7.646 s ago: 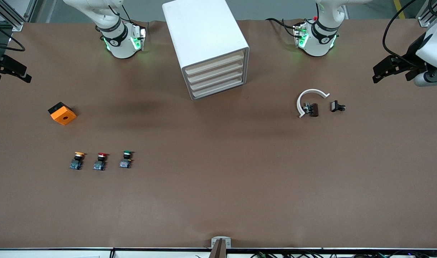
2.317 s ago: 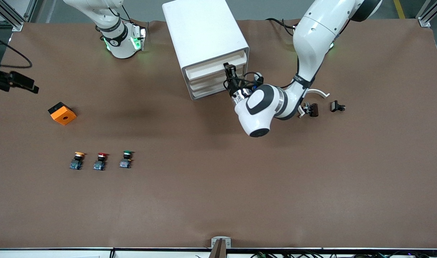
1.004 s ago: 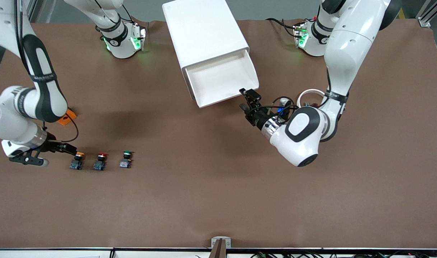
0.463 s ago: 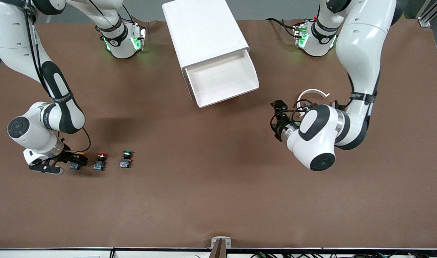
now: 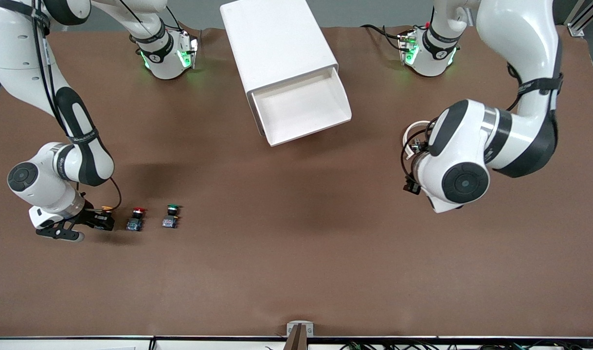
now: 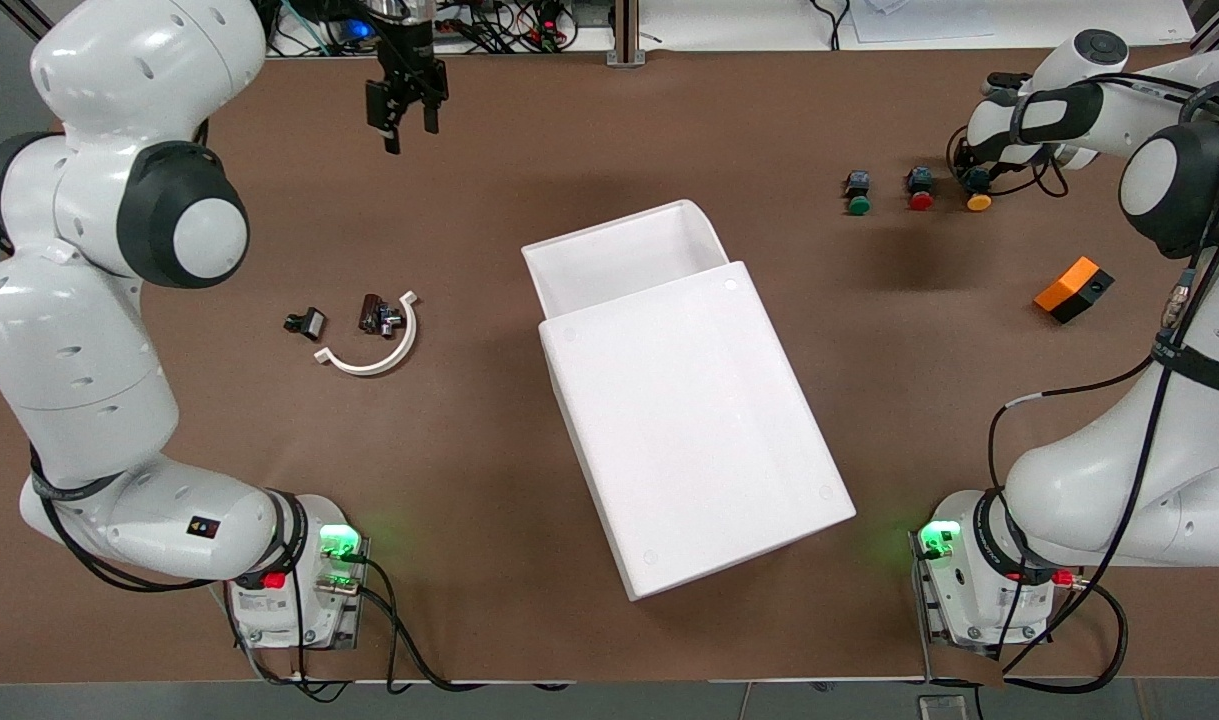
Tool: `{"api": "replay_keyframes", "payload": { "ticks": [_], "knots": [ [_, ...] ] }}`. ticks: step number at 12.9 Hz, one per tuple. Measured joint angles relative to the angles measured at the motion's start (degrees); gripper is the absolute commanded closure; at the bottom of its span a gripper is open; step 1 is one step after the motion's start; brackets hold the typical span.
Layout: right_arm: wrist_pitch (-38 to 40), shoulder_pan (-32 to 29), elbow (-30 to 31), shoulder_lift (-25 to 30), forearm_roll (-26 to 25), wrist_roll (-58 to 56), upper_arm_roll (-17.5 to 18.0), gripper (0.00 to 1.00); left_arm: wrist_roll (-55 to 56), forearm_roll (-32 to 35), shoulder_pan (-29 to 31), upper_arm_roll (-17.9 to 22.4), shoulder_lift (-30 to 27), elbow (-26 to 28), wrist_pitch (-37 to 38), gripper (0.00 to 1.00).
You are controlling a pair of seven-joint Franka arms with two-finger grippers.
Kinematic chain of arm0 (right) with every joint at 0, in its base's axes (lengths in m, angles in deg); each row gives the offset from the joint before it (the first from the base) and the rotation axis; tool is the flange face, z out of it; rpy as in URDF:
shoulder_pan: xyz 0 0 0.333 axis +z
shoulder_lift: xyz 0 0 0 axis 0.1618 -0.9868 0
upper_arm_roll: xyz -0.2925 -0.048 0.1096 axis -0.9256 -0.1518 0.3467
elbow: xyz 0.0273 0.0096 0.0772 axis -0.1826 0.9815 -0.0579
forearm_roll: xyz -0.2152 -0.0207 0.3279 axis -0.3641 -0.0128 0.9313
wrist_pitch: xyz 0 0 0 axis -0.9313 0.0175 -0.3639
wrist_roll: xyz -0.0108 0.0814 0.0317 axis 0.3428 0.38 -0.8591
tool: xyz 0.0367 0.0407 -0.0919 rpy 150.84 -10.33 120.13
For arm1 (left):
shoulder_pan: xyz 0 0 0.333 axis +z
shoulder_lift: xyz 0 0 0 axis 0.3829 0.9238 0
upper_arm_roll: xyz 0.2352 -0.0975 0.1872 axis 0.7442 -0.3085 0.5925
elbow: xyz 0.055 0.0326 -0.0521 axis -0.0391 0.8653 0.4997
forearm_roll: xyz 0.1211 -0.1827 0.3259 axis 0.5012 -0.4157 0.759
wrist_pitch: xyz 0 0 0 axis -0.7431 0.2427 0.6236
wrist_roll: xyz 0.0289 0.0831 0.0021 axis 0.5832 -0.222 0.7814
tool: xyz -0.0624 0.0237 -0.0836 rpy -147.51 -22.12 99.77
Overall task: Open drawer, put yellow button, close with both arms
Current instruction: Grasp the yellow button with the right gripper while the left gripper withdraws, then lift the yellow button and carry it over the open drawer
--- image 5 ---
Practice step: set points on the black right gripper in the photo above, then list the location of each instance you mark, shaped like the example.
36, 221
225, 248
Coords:
93, 218

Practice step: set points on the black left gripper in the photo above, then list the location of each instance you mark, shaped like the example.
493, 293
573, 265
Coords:
413, 186

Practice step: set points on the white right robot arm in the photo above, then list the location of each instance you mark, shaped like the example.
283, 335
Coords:
28, 48

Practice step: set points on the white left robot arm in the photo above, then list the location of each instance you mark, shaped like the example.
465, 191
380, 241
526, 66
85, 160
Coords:
520, 29

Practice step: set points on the arm base connector panel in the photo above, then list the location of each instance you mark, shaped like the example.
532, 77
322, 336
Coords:
188, 51

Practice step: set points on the red push button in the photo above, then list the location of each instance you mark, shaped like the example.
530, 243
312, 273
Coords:
135, 222

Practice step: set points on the green push button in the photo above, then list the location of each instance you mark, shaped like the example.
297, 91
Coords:
170, 221

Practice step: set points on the small brown black connector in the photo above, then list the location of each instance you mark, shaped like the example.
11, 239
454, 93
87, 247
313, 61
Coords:
418, 146

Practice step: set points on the brown table cover mat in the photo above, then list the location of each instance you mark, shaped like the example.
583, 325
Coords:
296, 243

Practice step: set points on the white table edge rail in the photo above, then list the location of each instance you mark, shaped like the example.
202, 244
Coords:
82, 344

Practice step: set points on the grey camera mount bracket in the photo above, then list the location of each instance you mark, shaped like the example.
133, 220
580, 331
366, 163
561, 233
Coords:
300, 335

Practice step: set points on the aluminium frame post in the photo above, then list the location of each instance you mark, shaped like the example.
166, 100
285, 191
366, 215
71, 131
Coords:
581, 24

